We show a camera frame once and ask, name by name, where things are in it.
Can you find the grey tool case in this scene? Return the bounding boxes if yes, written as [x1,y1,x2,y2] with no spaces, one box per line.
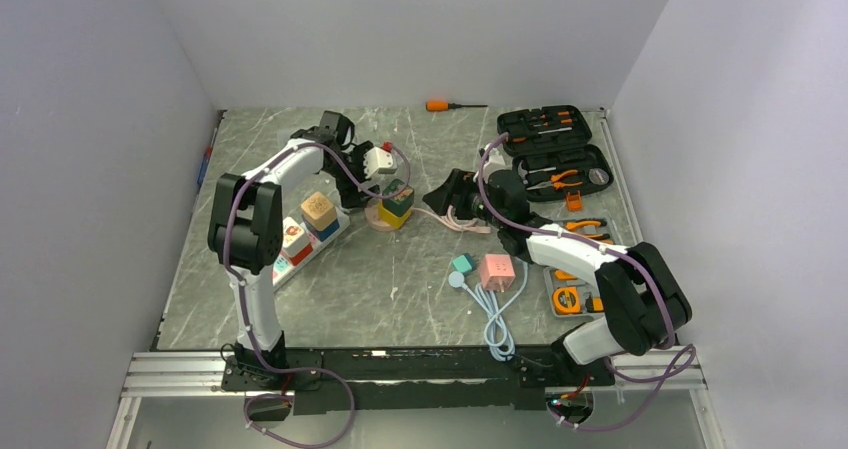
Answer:
[543,217,616,322]

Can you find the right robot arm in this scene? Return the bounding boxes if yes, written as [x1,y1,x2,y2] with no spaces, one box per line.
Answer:
[423,169,692,384]

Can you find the white cube adapter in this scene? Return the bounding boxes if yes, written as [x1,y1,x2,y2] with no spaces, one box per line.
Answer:
[281,217,310,259]

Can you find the black tool case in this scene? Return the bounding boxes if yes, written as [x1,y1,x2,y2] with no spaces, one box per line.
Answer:
[496,105,614,203]

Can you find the dark green cube adapter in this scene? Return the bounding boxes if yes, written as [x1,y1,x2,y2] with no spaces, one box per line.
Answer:
[381,178,415,217]

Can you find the red cube adapter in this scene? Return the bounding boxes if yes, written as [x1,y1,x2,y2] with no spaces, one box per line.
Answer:
[287,243,313,266]

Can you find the dark blue cube adapter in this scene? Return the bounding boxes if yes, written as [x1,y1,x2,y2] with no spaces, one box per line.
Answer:
[304,219,340,241]

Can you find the orange cube adapter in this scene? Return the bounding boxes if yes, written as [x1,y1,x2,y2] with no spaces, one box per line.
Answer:
[300,192,337,229]

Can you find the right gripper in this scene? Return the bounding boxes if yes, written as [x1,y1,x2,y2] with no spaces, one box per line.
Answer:
[423,168,507,230]

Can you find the orange tape measure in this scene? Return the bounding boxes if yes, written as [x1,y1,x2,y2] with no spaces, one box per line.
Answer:
[551,286,583,316]

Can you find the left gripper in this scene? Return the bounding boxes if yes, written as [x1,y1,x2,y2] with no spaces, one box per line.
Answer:
[325,142,381,209]

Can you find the orange handled screwdriver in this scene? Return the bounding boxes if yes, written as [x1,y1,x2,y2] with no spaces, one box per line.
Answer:
[425,100,487,113]

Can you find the light blue cable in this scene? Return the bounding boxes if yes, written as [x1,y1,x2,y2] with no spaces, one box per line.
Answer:
[463,263,531,362]

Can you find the teal cube adapter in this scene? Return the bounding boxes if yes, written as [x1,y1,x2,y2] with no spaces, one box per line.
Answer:
[451,253,477,275]

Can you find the pink coiled cable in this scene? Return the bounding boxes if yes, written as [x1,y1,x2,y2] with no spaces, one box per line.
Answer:
[410,206,493,237]

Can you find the pink round socket base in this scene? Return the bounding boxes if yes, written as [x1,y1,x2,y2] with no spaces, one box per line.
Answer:
[364,203,412,232]

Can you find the yellow cube adapter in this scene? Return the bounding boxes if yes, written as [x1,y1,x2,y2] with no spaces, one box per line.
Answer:
[377,202,412,230]

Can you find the pink cube socket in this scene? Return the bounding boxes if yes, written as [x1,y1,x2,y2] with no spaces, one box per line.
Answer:
[479,254,516,293]

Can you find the light blue round plug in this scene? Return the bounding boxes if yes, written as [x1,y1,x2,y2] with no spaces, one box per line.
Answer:
[447,271,467,289]

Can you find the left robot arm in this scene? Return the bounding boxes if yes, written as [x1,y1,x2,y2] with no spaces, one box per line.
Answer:
[207,111,408,389]

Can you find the white long power strip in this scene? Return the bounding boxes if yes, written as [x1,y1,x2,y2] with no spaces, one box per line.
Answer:
[272,208,350,290]

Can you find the orange handled pliers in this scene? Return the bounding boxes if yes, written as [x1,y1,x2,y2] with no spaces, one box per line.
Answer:
[529,169,584,190]

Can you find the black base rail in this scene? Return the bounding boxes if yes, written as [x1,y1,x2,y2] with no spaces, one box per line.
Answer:
[219,345,615,415]

